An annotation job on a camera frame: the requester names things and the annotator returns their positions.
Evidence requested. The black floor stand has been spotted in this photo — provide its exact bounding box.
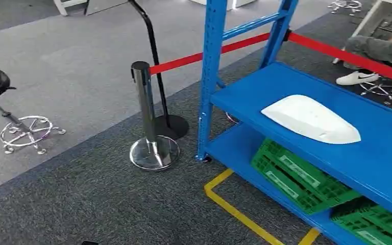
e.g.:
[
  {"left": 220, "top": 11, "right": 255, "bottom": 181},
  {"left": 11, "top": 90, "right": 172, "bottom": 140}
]
[{"left": 128, "top": 0, "right": 190, "bottom": 140}]

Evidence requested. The chrome barrier stanchion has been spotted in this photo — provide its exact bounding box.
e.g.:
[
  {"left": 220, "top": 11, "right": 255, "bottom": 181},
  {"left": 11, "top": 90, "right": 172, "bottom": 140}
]
[{"left": 129, "top": 61, "right": 181, "bottom": 172}]

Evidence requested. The red barrier belt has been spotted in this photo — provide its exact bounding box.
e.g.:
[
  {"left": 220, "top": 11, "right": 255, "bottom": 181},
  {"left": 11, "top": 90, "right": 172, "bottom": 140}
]
[
  {"left": 149, "top": 32, "right": 271, "bottom": 76},
  {"left": 288, "top": 31, "right": 392, "bottom": 86}
]

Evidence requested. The white plastic shell part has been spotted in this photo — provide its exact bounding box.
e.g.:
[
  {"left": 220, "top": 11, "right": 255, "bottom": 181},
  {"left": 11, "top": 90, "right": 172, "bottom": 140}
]
[{"left": 261, "top": 94, "right": 362, "bottom": 145}]

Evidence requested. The green plastic crate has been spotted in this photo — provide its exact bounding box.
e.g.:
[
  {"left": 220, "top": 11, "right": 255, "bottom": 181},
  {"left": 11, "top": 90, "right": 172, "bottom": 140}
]
[
  {"left": 330, "top": 198, "right": 392, "bottom": 245},
  {"left": 251, "top": 138, "right": 362, "bottom": 215}
]

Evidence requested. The blue metal shelf rack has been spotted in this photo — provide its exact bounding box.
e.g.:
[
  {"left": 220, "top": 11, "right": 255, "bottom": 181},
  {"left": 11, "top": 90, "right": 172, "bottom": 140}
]
[{"left": 195, "top": 0, "right": 392, "bottom": 245}]

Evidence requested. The person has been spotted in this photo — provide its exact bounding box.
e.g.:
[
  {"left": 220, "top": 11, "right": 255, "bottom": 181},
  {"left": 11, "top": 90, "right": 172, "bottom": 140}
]
[{"left": 335, "top": 34, "right": 392, "bottom": 86}]

